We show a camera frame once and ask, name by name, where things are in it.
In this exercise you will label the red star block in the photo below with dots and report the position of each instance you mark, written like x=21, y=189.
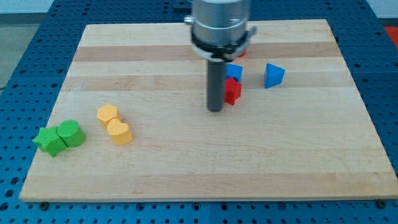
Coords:
x=232, y=91

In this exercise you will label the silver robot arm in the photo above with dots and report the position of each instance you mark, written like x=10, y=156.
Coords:
x=218, y=28

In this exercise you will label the green star block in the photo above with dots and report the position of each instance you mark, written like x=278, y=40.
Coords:
x=49, y=141

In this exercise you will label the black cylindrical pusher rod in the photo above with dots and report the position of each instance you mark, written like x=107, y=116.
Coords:
x=216, y=77

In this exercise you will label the blue cube block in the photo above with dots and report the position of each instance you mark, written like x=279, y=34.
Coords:
x=234, y=71

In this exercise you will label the wooden board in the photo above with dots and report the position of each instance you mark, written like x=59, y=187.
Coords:
x=308, y=138

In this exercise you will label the yellow heart block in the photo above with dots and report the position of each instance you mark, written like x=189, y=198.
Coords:
x=119, y=132

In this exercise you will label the blue triangle block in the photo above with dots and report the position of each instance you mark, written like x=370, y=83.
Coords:
x=273, y=76

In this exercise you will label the yellow hexagon block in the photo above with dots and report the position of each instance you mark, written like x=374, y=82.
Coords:
x=106, y=113

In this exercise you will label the green cylinder block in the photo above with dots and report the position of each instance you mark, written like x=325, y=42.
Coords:
x=71, y=133

